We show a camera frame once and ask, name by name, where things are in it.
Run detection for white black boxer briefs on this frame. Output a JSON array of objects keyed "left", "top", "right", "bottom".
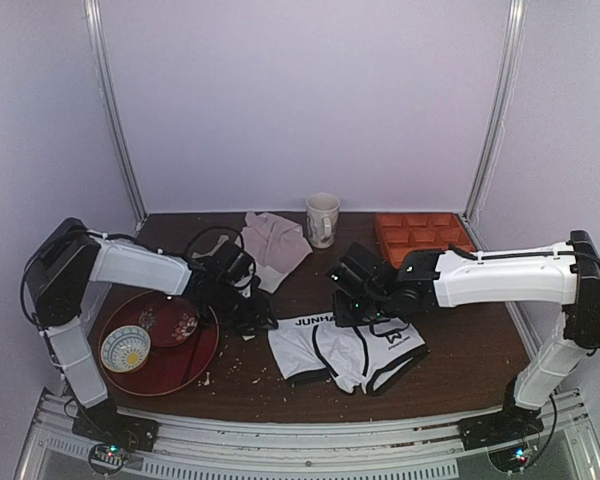
[{"left": 268, "top": 312, "right": 429, "bottom": 396}]

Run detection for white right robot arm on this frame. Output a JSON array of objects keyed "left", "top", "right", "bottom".
[{"left": 327, "top": 230, "right": 600, "bottom": 417}]

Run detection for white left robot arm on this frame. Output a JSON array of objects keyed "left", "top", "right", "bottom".
[{"left": 18, "top": 218, "right": 278, "bottom": 409}]

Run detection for pink white underwear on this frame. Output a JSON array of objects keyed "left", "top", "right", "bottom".
[{"left": 241, "top": 212, "right": 312, "bottom": 294}]

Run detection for orange compartment tray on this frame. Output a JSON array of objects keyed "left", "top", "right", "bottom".
[{"left": 374, "top": 213, "right": 476, "bottom": 268}]

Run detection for red floral bowl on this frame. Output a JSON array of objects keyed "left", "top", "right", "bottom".
[{"left": 138, "top": 294, "right": 199, "bottom": 348}]

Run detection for round red tray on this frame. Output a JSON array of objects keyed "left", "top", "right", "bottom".
[{"left": 98, "top": 292, "right": 220, "bottom": 397}]

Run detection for white ceramic mug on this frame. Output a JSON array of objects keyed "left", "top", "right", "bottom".
[{"left": 306, "top": 192, "right": 340, "bottom": 249}]

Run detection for blue white patterned bowl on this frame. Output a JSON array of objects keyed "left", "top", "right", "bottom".
[{"left": 100, "top": 325, "right": 151, "bottom": 373}]

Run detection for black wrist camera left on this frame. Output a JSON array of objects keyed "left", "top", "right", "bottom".
[{"left": 211, "top": 241, "right": 253, "bottom": 283}]

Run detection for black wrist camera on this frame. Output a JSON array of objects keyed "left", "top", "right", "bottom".
[
  {"left": 326, "top": 242, "right": 382, "bottom": 297},
  {"left": 211, "top": 241, "right": 253, "bottom": 283}
]

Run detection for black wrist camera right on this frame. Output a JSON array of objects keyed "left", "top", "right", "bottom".
[{"left": 326, "top": 242, "right": 382, "bottom": 297}]

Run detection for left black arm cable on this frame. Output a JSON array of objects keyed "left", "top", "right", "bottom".
[{"left": 184, "top": 227, "right": 246, "bottom": 261}]

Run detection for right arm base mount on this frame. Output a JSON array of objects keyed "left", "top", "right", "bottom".
[{"left": 458, "top": 397, "right": 544, "bottom": 451}]

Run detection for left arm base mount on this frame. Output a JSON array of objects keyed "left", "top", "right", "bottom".
[{"left": 72, "top": 399, "right": 159, "bottom": 452}]

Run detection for aluminium front rail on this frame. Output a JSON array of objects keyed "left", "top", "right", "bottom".
[{"left": 13, "top": 389, "right": 600, "bottom": 479}]

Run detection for right aluminium frame post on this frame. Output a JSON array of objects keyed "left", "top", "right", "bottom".
[{"left": 464, "top": 0, "right": 527, "bottom": 225}]

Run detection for aluminium frame post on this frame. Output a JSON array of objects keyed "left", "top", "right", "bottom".
[
  {"left": 83, "top": 0, "right": 148, "bottom": 229},
  {"left": 464, "top": 0, "right": 527, "bottom": 225}
]

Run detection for left aluminium frame post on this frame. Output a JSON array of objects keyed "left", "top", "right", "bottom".
[{"left": 83, "top": 0, "right": 148, "bottom": 229}]

